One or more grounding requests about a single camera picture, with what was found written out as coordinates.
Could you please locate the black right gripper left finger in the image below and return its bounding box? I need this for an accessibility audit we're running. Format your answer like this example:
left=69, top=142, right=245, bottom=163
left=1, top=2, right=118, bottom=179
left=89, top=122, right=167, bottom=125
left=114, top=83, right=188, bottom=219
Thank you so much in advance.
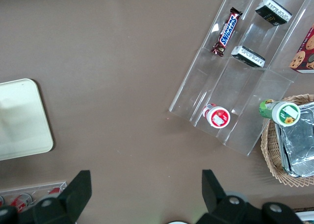
left=33, top=170, right=92, bottom=224

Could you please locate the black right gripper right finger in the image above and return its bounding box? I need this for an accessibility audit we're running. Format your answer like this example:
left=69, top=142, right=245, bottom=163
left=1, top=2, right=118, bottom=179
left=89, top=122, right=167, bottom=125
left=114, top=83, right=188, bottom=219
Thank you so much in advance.
left=196, top=169, right=264, bottom=224

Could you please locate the light tan wicker basket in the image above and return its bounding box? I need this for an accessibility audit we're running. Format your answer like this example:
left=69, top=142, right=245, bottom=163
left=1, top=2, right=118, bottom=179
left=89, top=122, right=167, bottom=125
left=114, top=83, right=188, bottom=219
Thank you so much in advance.
left=260, top=94, right=314, bottom=188

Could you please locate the cream plastic tray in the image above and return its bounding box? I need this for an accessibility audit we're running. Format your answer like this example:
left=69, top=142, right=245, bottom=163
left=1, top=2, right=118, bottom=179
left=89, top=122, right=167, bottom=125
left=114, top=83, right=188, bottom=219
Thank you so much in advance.
left=0, top=78, right=54, bottom=161

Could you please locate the clear acrylic bottle rack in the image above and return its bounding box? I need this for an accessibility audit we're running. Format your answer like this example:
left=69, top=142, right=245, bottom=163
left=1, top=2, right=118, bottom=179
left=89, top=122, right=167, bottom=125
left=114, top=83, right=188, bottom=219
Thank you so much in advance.
left=0, top=180, right=68, bottom=210

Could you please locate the red white yogurt bottle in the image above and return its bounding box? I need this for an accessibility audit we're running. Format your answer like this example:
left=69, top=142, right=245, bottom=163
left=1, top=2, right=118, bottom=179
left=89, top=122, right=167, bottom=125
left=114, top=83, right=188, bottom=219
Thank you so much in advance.
left=202, top=103, right=231, bottom=129

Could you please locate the white rectangular snack bin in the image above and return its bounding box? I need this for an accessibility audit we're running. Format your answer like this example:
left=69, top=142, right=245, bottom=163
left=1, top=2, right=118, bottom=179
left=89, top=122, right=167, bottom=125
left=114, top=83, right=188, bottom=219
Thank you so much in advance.
left=293, top=210, right=314, bottom=224

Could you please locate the aluminium foil container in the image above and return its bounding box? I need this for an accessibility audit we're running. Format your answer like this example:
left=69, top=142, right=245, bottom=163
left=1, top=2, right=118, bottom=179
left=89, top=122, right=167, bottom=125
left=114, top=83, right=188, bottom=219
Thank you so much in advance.
left=274, top=104, right=314, bottom=178

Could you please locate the clear acrylic stepped display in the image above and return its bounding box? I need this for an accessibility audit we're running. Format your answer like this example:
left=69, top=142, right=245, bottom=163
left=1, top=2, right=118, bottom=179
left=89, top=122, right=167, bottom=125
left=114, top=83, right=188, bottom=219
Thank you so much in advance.
left=168, top=0, right=314, bottom=157

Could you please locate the green white-capped drink bottle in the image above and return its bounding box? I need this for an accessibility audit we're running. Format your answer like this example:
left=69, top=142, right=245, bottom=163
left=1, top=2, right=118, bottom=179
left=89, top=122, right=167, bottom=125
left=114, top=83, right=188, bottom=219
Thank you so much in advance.
left=258, top=99, right=301, bottom=127

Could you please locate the black white chocolate box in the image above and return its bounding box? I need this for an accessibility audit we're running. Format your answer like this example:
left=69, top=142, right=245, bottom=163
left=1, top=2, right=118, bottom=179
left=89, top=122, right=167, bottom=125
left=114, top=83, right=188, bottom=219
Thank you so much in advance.
left=255, top=0, right=293, bottom=27
left=231, top=45, right=266, bottom=69

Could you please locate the Snickers chocolate bar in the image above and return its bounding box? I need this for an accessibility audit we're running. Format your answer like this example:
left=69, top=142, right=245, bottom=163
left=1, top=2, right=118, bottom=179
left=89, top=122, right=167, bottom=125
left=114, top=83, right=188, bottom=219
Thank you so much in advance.
left=210, top=6, right=244, bottom=57

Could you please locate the red cookie box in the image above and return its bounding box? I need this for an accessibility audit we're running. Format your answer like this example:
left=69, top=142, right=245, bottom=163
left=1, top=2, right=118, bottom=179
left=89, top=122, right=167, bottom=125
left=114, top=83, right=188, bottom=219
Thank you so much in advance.
left=288, top=24, right=314, bottom=74

